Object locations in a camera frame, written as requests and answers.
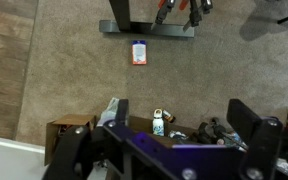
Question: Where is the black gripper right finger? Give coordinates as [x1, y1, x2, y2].
[226, 99, 283, 180]

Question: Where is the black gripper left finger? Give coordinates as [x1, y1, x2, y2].
[42, 99, 129, 180]

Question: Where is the white water bottle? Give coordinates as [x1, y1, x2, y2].
[152, 109, 164, 136]

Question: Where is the small dark sauce bottle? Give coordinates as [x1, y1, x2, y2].
[163, 110, 176, 123]

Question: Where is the brown cardboard box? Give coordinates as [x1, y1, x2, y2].
[44, 114, 96, 165]

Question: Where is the clear plastic bag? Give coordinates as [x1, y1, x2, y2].
[97, 97, 119, 126]

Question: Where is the orange white flat box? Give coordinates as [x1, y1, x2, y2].
[132, 40, 147, 65]

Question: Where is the black orange clamp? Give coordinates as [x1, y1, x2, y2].
[179, 0, 213, 32]
[151, 0, 176, 29]

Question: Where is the dark metal stand base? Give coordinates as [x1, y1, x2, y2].
[99, 0, 195, 38]

